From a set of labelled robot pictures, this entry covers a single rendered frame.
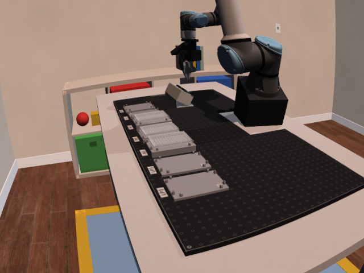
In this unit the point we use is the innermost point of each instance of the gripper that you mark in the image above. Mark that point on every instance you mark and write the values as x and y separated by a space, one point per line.
194 55

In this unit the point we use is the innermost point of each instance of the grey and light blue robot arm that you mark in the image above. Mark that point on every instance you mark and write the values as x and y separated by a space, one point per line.
237 54

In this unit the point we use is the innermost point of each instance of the white button panel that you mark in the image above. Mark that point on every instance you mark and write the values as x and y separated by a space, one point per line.
177 96

